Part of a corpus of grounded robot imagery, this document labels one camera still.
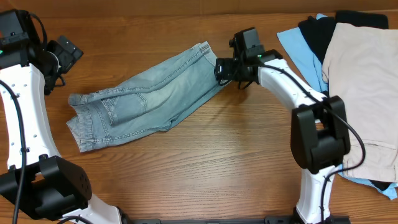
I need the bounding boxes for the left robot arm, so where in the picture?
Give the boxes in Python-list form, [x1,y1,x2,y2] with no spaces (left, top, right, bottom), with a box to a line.
[1,9,129,223]

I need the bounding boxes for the black garment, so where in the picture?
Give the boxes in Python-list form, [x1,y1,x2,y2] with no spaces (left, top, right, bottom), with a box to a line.
[297,10,394,192]

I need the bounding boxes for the beige pink shorts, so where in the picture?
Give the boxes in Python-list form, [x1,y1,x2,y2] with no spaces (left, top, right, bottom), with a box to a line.
[322,23,397,182]

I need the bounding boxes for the light blue denim shorts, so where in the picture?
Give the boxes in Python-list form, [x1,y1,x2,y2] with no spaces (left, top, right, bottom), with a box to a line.
[67,42,222,152]

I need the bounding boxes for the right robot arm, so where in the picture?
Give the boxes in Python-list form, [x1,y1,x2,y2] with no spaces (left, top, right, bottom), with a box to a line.
[214,27,351,223]

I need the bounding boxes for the light blue shirt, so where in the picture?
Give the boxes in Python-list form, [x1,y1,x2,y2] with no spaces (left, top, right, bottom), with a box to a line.
[276,13,398,201]

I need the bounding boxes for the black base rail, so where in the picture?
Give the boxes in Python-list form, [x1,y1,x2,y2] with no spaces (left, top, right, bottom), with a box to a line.
[124,214,352,224]

